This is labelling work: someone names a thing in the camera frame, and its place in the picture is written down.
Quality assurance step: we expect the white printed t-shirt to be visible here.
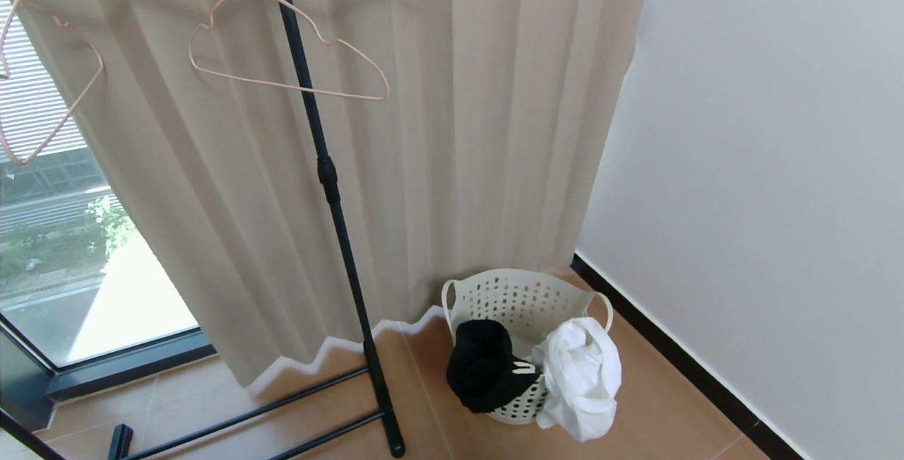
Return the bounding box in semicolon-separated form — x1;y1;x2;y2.
530;316;624;443

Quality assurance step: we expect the white laundry basket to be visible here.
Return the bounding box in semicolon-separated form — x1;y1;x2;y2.
441;268;614;425

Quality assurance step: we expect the black clothes rack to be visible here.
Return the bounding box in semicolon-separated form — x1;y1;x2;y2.
0;0;408;460

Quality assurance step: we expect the pink clothes hanger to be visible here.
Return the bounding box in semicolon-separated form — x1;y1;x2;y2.
0;0;105;167
188;0;391;102

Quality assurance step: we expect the beige curtain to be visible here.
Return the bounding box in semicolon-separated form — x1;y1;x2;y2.
0;0;658;387

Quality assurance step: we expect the black garment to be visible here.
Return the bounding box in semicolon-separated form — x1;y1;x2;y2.
445;318;545;415

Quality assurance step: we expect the window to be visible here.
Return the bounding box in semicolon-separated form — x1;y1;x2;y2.
0;0;217;434

